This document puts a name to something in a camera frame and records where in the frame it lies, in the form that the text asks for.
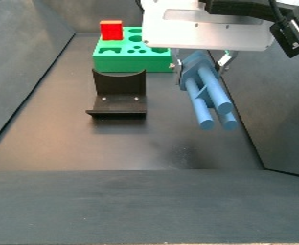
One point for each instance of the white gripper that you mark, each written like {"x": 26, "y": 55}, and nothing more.
{"x": 179, "y": 24}

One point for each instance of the black curved fixture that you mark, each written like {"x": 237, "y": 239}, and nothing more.
{"x": 121, "y": 95}

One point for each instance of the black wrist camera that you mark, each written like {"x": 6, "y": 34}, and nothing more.
{"x": 282, "y": 14}

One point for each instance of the blue three prong object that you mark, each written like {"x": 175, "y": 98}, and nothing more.
{"x": 201, "y": 82}

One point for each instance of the bright red rectangular block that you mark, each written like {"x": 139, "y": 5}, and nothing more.
{"x": 111, "y": 30}

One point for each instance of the green shape sorter board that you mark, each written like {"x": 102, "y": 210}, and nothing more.
{"x": 129, "y": 55}

